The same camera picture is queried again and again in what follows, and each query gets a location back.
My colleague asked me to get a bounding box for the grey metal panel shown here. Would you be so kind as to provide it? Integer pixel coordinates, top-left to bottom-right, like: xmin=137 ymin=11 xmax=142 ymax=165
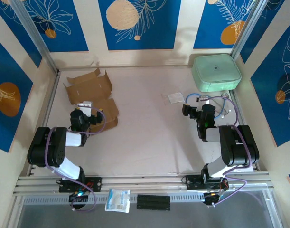
xmin=16 ymin=190 xmax=284 ymax=228

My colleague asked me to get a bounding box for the aluminium table frame rail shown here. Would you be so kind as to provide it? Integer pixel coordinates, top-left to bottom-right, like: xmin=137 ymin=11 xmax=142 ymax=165
xmin=13 ymin=171 xmax=275 ymax=197

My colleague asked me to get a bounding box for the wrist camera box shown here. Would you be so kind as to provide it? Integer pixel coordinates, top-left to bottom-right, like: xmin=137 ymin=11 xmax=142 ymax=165
xmin=77 ymin=101 xmax=93 ymax=117
xmin=197 ymin=95 xmax=211 ymax=106

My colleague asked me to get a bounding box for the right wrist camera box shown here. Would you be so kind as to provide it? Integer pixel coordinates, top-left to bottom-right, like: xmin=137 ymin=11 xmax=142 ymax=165
xmin=197 ymin=95 xmax=211 ymax=106

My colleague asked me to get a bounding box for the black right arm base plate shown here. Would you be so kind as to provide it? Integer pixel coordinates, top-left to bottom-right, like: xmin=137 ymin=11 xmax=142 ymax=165
xmin=184 ymin=174 xmax=230 ymax=190

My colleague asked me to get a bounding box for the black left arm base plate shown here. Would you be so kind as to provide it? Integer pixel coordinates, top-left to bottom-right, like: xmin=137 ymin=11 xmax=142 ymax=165
xmin=58 ymin=176 xmax=103 ymax=193

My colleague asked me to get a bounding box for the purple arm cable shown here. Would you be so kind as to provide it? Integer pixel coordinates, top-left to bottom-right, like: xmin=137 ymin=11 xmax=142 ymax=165
xmin=203 ymin=95 xmax=253 ymax=207
xmin=44 ymin=106 xmax=107 ymax=212

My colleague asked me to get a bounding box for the white plastic pouch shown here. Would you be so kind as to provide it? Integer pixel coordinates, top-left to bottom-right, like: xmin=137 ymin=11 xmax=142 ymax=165
xmin=104 ymin=189 xmax=131 ymax=213

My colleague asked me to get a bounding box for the small clear plastic packet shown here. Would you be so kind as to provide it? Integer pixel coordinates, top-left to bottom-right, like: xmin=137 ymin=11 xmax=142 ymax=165
xmin=161 ymin=91 xmax=185 ymax=105

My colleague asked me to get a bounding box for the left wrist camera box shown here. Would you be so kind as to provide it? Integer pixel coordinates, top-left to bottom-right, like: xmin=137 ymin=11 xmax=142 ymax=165
xmin=77 ymin=101 xmax=93 ymax=117

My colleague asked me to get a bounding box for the mint green zip case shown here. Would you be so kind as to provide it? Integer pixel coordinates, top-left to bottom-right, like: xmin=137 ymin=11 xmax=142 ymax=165
xmin=191 ymin=54 xmax=242 ymax=93

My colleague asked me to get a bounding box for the black connector board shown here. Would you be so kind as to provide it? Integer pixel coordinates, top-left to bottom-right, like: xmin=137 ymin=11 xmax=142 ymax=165
xmin=68 ymin=192 xmax=90 ymax=209
xmin=203 ymin=191 xmax=223 ymax=208

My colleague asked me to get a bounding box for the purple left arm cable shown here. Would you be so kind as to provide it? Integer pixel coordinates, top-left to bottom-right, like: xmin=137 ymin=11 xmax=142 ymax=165
xmin=44 ymin=106 xmax=107 ymax=212

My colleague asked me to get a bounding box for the aluminium side rail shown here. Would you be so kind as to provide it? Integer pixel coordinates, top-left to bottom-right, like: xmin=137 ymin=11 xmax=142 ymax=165
xmin=28 ymin=71 xmax=61 ymax=176
xmin=230 ymin=90 xmax=261 ymax=171

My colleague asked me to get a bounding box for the brown cardboard paper box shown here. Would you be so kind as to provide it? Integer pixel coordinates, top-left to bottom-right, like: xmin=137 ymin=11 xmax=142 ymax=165
xmin=63 ymin=67 xmax=119 ymax=133

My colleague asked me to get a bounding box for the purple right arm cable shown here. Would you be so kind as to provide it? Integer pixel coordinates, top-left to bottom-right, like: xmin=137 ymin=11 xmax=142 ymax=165
xmin=203 ymin=95 xmax=253 ymax=207

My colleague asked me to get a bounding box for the blue stethoscope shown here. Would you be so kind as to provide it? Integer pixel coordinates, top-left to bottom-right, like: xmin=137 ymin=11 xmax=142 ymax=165
xmin=185 ymin=92 xmax=232 ymax=119

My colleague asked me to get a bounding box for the grey slotted cable duct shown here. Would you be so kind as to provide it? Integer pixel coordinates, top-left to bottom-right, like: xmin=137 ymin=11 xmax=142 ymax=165
xmin=21 ymin=193 xmax=272 ymax=206

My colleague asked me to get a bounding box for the aluminium frame post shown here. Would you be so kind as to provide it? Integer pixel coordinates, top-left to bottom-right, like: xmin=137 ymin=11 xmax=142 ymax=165
xmin=231 ymin=0 xmax=269 ymax=60
xmin=10 ymin=0 xmax=59 ymax=73

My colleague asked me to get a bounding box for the black ribbed block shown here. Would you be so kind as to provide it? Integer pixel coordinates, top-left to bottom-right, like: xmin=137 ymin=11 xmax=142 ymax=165
xmin=136 ymin=194 xmax=171 ymax=211

